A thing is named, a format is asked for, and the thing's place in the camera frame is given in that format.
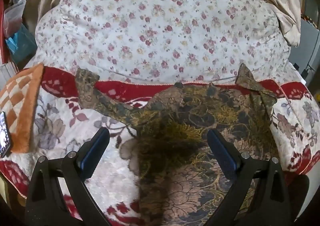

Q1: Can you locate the white pink-flowered quilt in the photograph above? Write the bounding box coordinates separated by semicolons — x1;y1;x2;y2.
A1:
35;0;292;84

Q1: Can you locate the orange checkered pillow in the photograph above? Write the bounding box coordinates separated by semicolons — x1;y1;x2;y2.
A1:
0;63;45;153

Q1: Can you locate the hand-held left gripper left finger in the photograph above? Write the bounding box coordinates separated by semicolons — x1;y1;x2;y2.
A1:
24;127;112;226

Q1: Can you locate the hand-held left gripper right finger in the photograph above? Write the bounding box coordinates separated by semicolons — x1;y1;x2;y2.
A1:
206;128;292;226

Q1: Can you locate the teal plastic bag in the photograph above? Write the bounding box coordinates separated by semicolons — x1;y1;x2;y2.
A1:
6;23;38;64

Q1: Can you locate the dark floral shirt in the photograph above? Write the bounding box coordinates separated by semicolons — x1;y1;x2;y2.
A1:
75;63;278;226

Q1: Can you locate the clear plastic bag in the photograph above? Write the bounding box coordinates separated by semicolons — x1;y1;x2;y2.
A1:
4;0;27;38

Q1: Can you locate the black smartphone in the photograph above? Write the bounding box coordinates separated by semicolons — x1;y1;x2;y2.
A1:
0;111;12;158

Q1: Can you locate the grey cabinet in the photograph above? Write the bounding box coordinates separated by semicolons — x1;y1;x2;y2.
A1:
290;18;320;84

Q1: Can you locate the red and white floral blanket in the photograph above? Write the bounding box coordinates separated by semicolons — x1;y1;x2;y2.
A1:
0;65;320;226

